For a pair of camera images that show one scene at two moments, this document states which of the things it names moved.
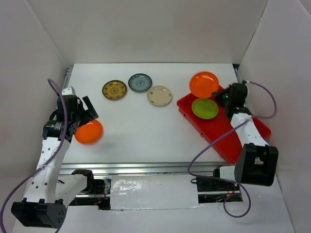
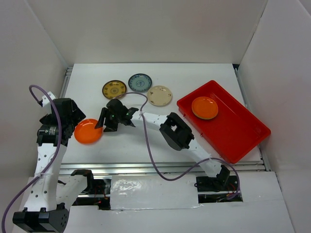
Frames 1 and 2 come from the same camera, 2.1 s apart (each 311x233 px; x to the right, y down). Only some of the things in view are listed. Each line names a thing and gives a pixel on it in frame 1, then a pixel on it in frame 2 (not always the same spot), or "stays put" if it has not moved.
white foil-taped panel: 155,191 stays put
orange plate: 90,133 stays put
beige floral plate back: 159,95 stays put
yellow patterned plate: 114,89 stays put
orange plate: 203,84 to 204,108
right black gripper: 217,94 to 111,127
